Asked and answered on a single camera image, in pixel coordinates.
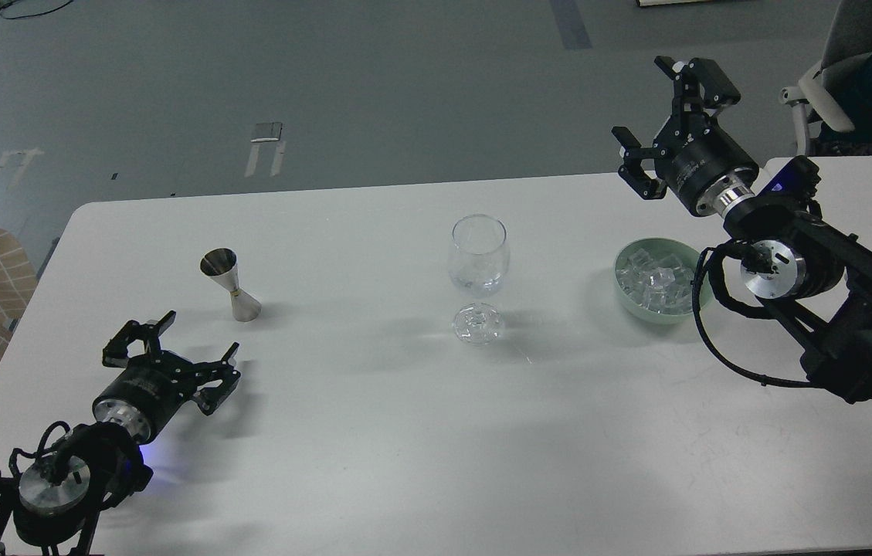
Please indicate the grey white office chair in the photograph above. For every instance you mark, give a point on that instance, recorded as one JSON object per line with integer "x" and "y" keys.
{"x": 812, "y": 99}

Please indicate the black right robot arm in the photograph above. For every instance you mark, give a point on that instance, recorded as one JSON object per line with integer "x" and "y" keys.
{"x": 781, "y": 262}

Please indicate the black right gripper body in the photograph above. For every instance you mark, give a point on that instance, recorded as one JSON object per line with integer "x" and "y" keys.
{"x": 696, "y": 163}

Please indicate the clear ice cubes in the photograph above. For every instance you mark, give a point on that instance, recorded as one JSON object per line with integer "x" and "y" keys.
{"x": 656, "y": 279}

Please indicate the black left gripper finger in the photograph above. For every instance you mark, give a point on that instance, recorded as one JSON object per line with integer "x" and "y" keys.
{"x": 214, "y": 381}
{"x": 115, "y": 353}

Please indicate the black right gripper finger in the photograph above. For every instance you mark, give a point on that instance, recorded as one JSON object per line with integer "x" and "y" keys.
{"x": 701, "y": 91}
{"x": 631, "y": 169}

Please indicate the green bowl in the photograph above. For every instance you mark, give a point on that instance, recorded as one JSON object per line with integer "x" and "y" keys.
{"x": 629, "y": 297}

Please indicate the clear wine glass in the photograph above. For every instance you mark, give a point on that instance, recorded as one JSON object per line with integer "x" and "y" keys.
{"x": 478, "y": 261}

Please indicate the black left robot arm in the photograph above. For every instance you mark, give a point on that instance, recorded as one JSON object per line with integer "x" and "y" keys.
{"x": 57, "y": 492}

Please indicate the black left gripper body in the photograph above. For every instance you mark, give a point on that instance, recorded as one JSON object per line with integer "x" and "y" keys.
{"x": 145, "y": 396}

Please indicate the steel cocktail jigger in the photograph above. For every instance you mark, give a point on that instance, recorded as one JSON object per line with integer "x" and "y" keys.
{"x": 222, "y": 267}

